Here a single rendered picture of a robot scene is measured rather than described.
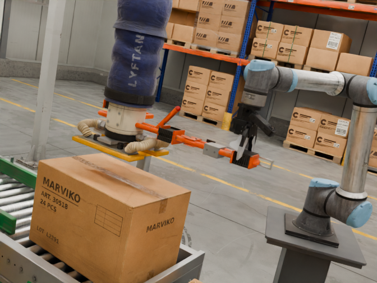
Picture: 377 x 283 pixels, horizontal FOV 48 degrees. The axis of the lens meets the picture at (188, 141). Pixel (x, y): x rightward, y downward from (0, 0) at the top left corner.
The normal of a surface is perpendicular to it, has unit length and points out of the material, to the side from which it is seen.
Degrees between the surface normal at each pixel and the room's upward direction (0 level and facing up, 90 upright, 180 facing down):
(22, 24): 90
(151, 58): 70
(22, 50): 90
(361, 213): 94
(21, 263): 90
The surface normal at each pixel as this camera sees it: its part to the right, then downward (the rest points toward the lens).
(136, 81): 0.37, 0.00
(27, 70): 0.84, 0.28
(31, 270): -0.53, 0.07
